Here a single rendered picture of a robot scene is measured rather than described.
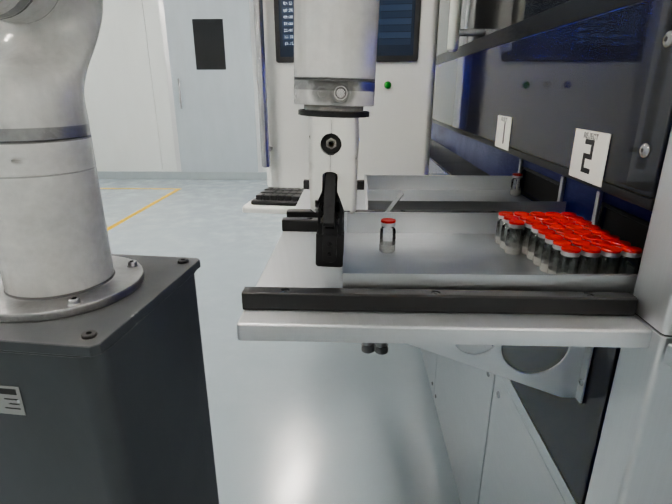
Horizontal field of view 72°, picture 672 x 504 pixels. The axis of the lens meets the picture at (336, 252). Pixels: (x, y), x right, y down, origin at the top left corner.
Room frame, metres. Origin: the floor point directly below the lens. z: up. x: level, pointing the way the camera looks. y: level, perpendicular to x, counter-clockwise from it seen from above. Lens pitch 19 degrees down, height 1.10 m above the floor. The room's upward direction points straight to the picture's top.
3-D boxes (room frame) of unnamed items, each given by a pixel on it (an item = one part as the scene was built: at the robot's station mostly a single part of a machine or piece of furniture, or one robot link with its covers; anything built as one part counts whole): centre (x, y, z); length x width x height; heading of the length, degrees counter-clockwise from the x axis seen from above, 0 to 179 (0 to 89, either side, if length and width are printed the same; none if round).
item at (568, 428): (1.43, -0.34, 0.73); 1.98 x 0.01 x 0.25; 178
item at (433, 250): (0.58, -0.18, 0.90); 0.34 x 0.26 x 0.04; 89
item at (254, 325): (0.75, -0.15, 0.87); 0.70 x 0.48 x 0.02; 178
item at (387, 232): (0.62, -0.07, 0.90); 0.02 x 0.02 x 0.04
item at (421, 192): (0.91, -0.23, 0.90); 0.34 x 0.26 x 0.04; 88
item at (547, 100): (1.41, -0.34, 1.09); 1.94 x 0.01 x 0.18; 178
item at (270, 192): (1.26, 0.02, 0.82); 0.40 x 0.14 x 0.02; 81
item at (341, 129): (0.51, 0.00, 1.03); 0.10 x 0.08 x 0.11; 178
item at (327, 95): (0.51, 0.00, 1.09); 0.09 x 0.08 x 0.03; 178
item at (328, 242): (0.50, 0.01, 0.93); 0.03 x 0.03 x 0.07; 88
